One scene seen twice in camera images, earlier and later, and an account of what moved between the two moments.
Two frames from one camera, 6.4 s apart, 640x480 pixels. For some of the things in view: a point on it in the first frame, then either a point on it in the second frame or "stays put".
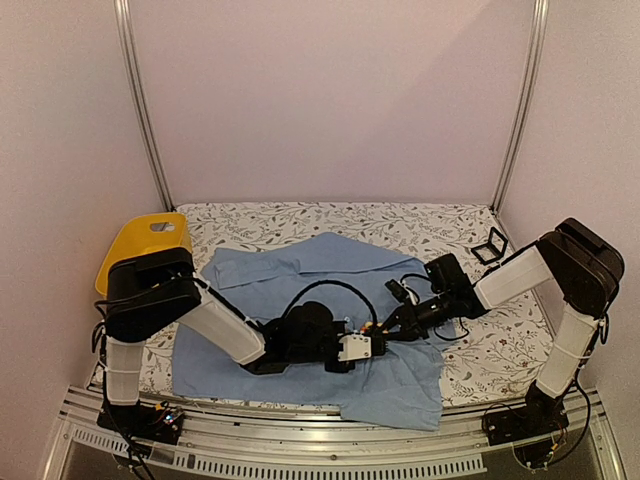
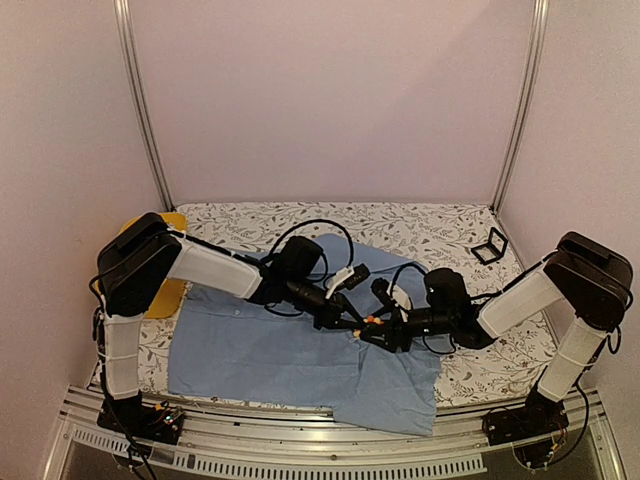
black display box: [492, 250] stays put
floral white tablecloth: [494, 358] stays put
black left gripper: [342, 368] to [329, 318]
